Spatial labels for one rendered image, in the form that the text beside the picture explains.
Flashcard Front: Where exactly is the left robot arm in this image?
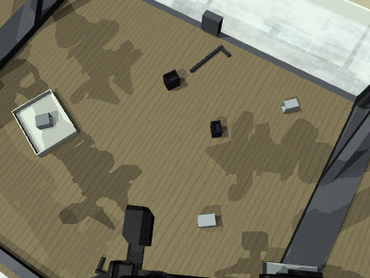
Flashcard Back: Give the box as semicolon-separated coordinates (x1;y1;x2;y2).
119;270;323;278

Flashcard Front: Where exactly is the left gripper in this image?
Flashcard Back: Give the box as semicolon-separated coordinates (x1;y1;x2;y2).
92;205;154;278

